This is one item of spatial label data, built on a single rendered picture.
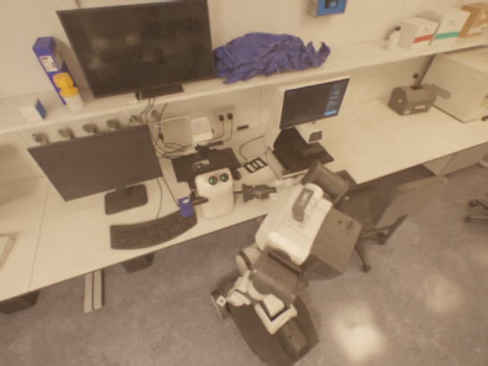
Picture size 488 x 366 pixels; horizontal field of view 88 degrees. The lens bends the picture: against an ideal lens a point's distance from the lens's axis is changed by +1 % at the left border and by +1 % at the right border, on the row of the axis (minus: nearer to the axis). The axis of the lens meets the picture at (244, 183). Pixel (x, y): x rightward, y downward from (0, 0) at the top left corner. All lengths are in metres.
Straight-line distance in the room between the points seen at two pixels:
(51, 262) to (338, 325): 1.84
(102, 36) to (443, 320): 2.80
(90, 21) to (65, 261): 1.21
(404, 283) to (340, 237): 1.61
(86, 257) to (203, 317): 0.93
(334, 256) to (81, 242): 1.33
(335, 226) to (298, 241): 0.15
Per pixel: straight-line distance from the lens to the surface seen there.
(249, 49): 1.80
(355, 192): 2.20
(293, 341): 1.70
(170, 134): 2.03
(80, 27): 1.62
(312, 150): 1.77
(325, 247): 0.88
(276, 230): 0.85
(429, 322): 2.45
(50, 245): 1.78
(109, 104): 1.68
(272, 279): 0.80
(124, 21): 1.60
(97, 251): 1.62
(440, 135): 2.67
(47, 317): 2.51
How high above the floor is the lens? 2.00
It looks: 47 degrees down
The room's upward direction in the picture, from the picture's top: straight up
